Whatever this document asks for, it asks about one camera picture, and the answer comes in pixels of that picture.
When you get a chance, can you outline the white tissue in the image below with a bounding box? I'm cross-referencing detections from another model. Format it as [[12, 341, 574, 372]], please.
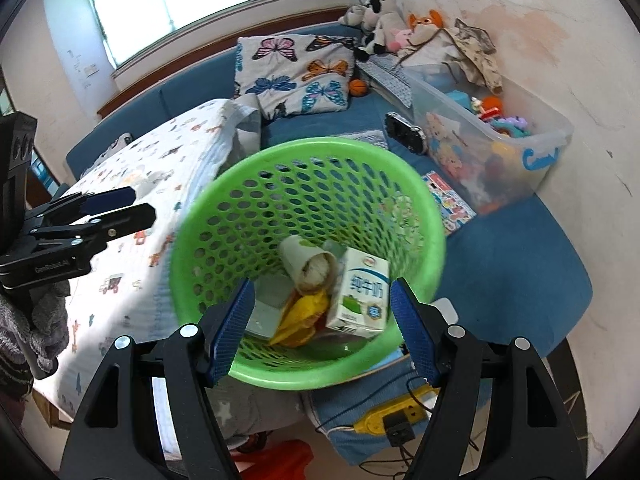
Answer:
[[302, 252, 337, 293]]

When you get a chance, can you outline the clear plastic storage box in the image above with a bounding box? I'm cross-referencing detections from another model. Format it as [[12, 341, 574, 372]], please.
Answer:
[[400, 62, 575, 217]]

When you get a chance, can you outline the white milk carton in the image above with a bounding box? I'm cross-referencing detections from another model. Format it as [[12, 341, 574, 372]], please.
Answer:
[[325, 245, 392, 339]]

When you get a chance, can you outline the orange fox plush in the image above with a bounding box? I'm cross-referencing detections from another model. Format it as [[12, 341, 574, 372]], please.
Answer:
[[407, 8, 446, 46]]

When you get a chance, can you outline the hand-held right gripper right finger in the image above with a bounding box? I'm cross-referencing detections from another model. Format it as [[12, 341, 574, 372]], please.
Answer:
[[390, 277, 586, 480]]

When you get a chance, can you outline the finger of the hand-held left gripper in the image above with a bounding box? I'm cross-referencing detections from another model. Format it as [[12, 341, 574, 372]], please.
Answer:
[[25, 186, 137, 227], [30, 203, 157, 255]]

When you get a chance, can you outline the black power adapter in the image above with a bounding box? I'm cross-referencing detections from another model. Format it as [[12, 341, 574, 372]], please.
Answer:
[[384, 412, 416, 446]]

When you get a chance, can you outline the pink plush toy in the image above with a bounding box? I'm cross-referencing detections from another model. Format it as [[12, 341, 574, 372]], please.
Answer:
[[390, 27, 416, 53]]

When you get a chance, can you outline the yellow snack bag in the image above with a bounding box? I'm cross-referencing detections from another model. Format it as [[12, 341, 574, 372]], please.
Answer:
[[268, 292, 331, 347]]

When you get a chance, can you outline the person's left forearm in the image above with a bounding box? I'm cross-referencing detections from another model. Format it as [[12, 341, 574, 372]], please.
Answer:
[[0, 332, 36, 411]]

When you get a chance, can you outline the grey plush toy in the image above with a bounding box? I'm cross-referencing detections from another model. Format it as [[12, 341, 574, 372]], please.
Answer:
[[338, 4, 368, 27]]

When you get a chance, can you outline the yellow power strip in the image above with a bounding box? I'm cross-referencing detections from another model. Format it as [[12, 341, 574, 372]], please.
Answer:
[[352, 382, 441, 436]]

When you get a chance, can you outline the blue sofa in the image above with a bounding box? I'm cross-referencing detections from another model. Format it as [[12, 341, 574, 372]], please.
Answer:
[[65, 22, 593, 356]]

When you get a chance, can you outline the blue floor mat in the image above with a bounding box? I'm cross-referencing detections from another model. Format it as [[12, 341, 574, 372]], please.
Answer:
[[305, 355, 496, 466]]

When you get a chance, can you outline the cartoon print white blanket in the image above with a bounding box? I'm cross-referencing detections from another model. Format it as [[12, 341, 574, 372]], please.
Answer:
[[32, 99, 263, 461]]

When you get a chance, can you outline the large butterfly print pillow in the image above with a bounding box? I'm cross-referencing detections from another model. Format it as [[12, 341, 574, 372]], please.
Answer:
[[234, 34, 357, 121]]

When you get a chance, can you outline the person's left hand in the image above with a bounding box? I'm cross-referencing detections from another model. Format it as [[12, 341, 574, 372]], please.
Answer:
[[0, 280, 71, 381]]

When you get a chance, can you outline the black handheld device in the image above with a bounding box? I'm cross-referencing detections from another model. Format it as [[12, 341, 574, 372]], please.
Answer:
[[384, 111, 430, 156]]

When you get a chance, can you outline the red plastic object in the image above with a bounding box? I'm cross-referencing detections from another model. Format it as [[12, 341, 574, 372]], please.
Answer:
[[235, 437, 316, 480]]

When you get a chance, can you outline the black and white cow plush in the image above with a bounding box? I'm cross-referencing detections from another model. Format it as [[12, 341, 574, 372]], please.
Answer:
[[354, 0, 406, 63]]

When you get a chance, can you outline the beige paper cup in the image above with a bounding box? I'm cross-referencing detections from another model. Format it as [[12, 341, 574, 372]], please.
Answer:
[[278, 235, 340, 295]]

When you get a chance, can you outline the white plastic container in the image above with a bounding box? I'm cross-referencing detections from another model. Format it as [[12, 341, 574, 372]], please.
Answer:
[[244, 277, 296, 338]]

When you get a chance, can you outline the small butterfly print pillow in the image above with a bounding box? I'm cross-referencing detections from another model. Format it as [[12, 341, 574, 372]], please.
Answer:
[[97, 132, 135, 161]]

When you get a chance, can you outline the grey patterned pad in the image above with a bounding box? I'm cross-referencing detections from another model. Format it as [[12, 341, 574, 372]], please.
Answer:
[[335, 129, 388, 151]]

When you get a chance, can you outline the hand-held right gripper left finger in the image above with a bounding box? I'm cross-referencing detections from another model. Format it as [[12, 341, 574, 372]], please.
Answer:
[[60, 277, 257, 480]]

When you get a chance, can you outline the beige cloth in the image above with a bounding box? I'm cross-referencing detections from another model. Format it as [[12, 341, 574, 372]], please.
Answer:
[[397, 17, 505, 96]]

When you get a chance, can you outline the green plastic basket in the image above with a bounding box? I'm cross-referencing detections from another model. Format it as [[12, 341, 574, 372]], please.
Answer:
[[169, 137, 447, 392]]

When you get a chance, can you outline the grey star print cloth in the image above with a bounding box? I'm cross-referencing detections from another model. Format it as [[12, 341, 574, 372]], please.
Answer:
[[212, 375, 308, 453]]

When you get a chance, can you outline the purple plastic toy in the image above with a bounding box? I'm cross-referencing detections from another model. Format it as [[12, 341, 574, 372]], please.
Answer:
[[487, 115, 532, 137]]

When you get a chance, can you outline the grey keyboard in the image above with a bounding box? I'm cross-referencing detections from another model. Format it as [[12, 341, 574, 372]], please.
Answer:
[[357, 55, 416, 108]]

